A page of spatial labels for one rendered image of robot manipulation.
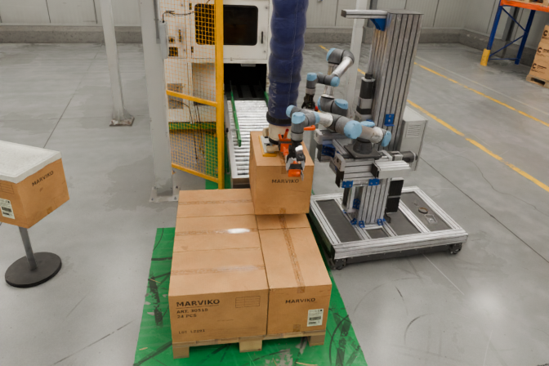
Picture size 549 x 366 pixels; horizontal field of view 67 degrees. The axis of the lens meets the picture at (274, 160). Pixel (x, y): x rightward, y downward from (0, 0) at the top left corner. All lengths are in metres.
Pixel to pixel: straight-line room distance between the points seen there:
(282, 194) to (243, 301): 0.78
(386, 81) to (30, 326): 3.07
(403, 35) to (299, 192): 1.35
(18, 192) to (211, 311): 1.46
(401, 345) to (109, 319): 2.05
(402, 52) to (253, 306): 2.06
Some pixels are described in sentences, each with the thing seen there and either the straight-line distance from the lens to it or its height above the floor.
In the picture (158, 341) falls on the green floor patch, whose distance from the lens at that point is 3.14.
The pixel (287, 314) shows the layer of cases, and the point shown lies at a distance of 2.82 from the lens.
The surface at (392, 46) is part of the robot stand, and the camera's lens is 3.23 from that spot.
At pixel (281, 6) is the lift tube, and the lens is 2.72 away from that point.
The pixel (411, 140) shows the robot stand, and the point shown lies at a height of 1.06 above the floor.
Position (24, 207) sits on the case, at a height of 0.79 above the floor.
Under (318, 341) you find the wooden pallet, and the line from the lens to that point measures 3.07.
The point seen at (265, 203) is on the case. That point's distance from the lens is 2.97.
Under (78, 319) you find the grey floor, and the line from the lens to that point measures 3.41.
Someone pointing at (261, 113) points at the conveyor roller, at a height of 0.54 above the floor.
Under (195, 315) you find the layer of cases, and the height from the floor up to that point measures 0.37.
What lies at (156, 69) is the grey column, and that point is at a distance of 4.00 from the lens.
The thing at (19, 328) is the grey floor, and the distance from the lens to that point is 3.51.
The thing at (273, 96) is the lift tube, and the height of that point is 1.49.
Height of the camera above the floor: 2.38
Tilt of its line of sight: 27 degrees down
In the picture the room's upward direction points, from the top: 3 degrees clockwise
